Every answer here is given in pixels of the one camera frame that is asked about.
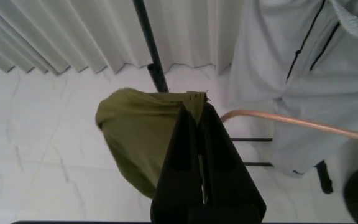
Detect green garment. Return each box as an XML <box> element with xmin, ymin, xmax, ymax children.
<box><xmin>94</xmin><ymin>87</ymin><xmax>210</xmax><ymax>200</ymax></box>

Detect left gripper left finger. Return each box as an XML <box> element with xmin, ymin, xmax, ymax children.
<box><xmin>150</xmin><ymin>103</ymin><xmax>205</xmax><ymax>223</ymax></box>

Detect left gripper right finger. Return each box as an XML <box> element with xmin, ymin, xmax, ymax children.
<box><xmin>198</xmin><ymin>101</ymin><xmax>267</xmax><ymax>223</ymax></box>

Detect pink clothes hanger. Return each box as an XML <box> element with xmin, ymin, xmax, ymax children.
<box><xmin>219</xmin><ymin>108</ymin><xmax>358</xmax><ymax>147</ymax></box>

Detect pale grey shorts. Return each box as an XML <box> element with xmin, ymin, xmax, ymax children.
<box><xmin>227</xmin><ymin>0</ymin><xmax>358</xmax><ymax>179</ymax></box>

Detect black clothes rack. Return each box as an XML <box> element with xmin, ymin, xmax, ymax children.
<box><xmin>131</xmin><ymin>0</ymin><xmax>334</xmax><ymax>195</ymax></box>

